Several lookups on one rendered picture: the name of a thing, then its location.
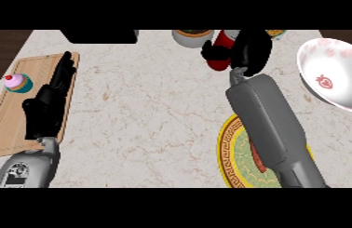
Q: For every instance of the white strawberry print bowl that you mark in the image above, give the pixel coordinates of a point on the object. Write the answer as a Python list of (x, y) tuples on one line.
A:
[(327, 72)]

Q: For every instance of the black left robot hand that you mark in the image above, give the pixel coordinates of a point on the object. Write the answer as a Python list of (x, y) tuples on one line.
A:
[(45, 101)]

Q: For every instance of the wooden cutting board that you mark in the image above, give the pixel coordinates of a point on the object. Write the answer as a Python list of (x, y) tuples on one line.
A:
[(31, 95)]

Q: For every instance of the grey pot with plant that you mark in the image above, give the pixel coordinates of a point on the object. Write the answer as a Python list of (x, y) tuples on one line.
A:
[(191, 37)]

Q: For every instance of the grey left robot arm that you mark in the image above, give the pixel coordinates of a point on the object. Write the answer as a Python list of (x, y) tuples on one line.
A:
[(30, 168)]

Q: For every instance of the black appliance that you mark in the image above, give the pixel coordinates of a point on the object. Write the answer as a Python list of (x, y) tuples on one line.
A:
[(100, 36)]

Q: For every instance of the red can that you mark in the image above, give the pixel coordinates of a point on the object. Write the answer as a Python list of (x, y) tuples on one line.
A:
[(219, 48)]

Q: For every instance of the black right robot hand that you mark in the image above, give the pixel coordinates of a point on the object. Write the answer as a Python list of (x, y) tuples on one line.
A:
[(250, 51)]

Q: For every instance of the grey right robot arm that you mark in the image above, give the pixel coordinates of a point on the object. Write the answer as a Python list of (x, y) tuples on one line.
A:
[(270, 126)]

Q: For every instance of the yellow patterned plate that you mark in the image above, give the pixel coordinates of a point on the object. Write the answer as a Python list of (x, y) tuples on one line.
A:
[(239, 158)]

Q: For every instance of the pink frosted cupcake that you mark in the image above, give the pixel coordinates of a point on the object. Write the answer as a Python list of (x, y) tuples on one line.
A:
[(18, 83)]

